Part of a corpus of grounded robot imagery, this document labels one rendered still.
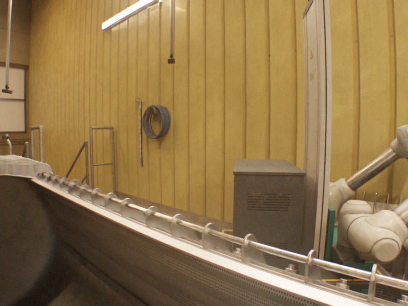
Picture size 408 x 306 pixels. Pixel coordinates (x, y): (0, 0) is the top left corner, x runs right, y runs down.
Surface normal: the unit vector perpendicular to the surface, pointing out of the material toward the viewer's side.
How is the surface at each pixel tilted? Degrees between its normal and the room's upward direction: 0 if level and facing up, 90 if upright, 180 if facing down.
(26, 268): 74
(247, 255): 90
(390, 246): 97
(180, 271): 62
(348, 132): 90
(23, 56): 90
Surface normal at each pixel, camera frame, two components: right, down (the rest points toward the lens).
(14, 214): 0.55, 0.18
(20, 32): 0.76, 0.05
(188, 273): -0.58, -0.41
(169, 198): -0.65, 0.06
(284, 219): -0.14, 0.07
